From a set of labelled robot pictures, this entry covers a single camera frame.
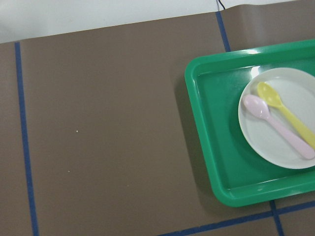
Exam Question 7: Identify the pink plastic spoon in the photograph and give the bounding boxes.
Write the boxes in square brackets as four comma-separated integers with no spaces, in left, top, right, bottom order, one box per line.
[242,94,315,160]

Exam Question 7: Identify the yellow plastic spoon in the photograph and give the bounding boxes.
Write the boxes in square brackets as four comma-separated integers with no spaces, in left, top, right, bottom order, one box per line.
[257,82,315,148]

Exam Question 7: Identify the white round plate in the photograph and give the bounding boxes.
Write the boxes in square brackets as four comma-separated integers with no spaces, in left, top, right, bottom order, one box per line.
[238,66,315,169]

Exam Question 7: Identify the green plastic tray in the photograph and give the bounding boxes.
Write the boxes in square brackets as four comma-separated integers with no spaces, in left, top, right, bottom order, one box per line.
[185,40,315,207]

